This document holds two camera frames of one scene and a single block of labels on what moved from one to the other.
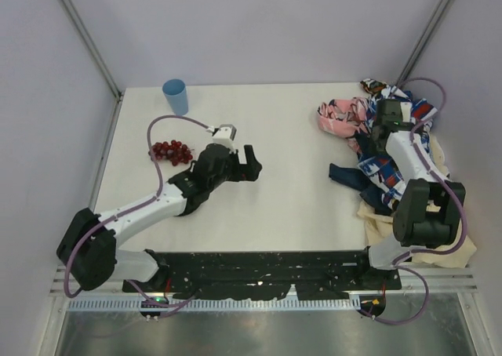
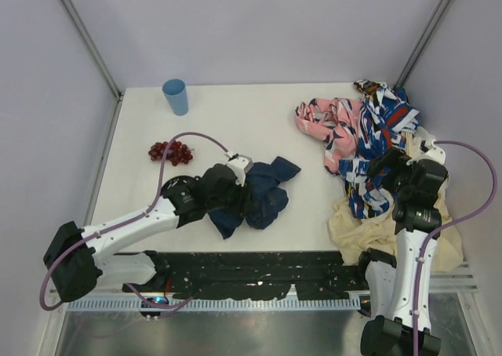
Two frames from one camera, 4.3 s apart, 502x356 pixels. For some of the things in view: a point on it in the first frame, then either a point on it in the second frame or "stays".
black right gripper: [378, 135] → [383, 167]
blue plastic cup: [175, 90] stays
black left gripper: [238, 168] → [243, 199]
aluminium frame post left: [87, 37] stays
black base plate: [234, 274] stays
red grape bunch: [175, 151] stays
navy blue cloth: [371, 190] → [268, 198]
